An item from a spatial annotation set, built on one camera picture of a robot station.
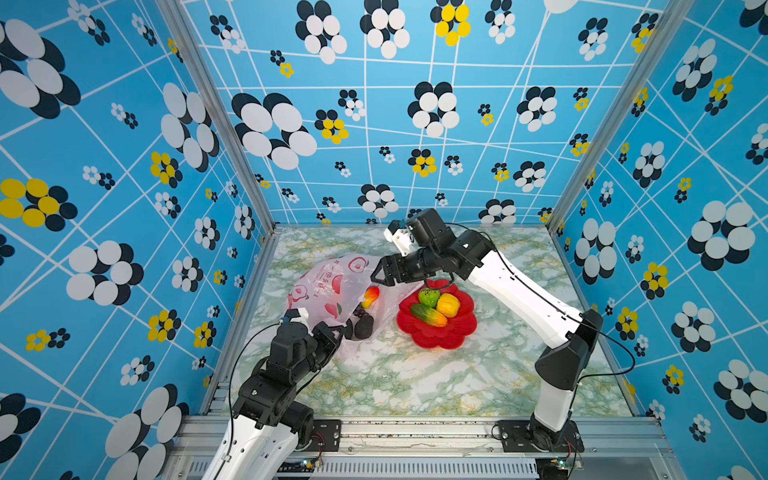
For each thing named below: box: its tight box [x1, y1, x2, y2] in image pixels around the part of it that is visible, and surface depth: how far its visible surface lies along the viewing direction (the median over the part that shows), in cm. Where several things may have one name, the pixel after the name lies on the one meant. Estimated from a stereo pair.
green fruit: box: [418, 288, 441, 308], surface depth 95 cm
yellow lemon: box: [436, 293, 461, 318], surface depth 93 cm
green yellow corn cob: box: [410, 304, 448, 327], surface depth 93 cm
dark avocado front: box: [354, 313, 374, 340], surface depth 91 cm
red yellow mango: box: [362, 286, 381, 309], surface depth 98 cm
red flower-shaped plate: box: [397, 279, 478, 349], surface depth 93 cm
